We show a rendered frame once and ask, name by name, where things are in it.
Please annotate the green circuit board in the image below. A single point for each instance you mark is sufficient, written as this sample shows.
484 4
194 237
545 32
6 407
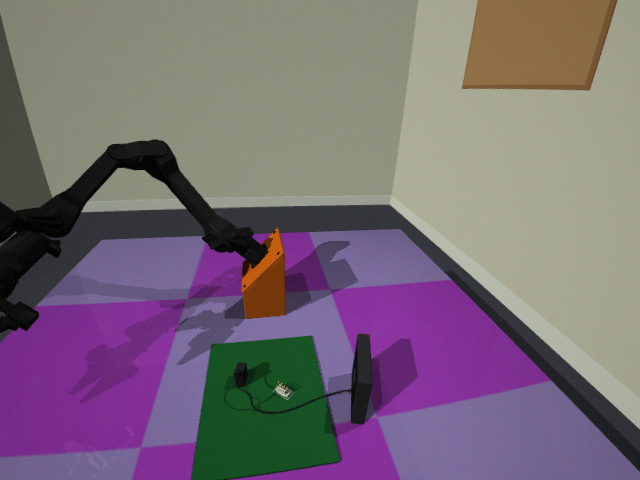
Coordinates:
235 440

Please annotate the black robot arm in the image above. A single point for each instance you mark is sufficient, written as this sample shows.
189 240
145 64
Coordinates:
56 217

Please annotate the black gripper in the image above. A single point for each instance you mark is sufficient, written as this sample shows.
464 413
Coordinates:
12 268

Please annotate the black connector plug with cable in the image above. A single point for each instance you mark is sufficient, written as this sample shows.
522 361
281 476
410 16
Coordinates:
240 379

